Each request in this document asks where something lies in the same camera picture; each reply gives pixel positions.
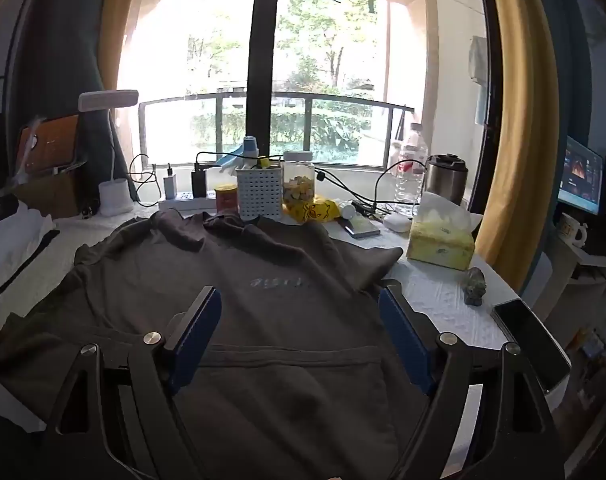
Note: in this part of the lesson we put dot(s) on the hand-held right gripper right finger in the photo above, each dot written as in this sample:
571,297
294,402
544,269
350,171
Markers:
405,340

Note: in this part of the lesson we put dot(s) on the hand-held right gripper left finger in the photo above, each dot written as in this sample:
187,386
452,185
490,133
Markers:
195,340

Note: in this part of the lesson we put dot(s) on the dark brown hoodie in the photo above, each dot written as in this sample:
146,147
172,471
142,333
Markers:
283,310

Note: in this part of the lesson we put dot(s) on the white textured tablecloth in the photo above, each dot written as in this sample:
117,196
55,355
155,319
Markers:
443,305

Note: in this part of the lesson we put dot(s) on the grey stone figurine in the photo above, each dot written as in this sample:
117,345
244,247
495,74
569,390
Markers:
474,287

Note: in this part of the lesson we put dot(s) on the yellow tissue box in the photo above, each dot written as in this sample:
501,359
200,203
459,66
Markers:
440,247

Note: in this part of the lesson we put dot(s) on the silver power bank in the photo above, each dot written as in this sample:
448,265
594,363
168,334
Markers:
363,227

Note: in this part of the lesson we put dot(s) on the black smartphone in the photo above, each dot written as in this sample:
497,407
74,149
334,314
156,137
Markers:
528,340

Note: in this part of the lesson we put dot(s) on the white power strip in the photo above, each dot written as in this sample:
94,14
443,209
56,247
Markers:
183,201

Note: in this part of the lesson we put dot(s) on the small white pill bottle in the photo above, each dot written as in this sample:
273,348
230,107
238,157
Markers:
348,210

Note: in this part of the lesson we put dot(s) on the red can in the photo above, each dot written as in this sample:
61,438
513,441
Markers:
226,199

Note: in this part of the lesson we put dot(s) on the white charger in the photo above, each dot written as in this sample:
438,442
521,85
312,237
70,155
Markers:
170,185

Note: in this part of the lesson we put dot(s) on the yellow duck print packet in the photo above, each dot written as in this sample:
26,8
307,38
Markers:
313,212

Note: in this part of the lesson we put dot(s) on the black charger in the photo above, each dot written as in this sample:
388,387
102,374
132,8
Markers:
199,182

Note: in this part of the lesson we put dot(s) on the white perforated basket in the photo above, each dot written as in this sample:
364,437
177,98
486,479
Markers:
258,192

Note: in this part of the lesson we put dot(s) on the clear water bottle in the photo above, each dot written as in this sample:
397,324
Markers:
410,175

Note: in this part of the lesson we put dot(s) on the white desk lamp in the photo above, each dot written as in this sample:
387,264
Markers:
115,195

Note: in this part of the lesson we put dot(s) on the light blue plastic bag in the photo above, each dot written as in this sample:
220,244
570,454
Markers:
231,160

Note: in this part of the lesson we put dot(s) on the colourful printed item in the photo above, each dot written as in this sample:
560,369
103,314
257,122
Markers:
590,342

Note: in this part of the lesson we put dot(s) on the clear snack jar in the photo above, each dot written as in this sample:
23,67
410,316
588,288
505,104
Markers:
299,185

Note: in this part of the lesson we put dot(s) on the white side shelf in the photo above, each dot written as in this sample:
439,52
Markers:
583,265

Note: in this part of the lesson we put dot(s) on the white mug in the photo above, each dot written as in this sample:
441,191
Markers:
570,230

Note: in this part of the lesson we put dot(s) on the blue capped bottle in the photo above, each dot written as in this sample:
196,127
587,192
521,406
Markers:
250,146

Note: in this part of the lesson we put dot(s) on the white garment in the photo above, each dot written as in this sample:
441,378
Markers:
18,235

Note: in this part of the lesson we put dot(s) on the brown cardboard box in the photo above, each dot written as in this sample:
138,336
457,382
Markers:
48,195

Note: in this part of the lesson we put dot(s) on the black balcony railing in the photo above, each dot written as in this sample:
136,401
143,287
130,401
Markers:
142,135

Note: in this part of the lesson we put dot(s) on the computer monitor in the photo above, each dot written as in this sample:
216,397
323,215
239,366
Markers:
580,180

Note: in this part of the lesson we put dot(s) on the tablet with orange screen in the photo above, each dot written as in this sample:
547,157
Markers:
53,142

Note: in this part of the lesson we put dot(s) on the yellow curtain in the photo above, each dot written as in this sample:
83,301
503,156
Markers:
114,35
523,110

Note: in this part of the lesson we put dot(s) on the clear plastic wrapper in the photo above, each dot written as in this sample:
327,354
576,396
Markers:
34,137

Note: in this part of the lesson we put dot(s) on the hanging grey garment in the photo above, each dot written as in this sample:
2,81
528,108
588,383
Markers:
479,80

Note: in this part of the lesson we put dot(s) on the teal curtain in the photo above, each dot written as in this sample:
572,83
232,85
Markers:
58,60

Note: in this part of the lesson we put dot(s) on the black window post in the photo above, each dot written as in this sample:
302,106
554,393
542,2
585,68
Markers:
263,60

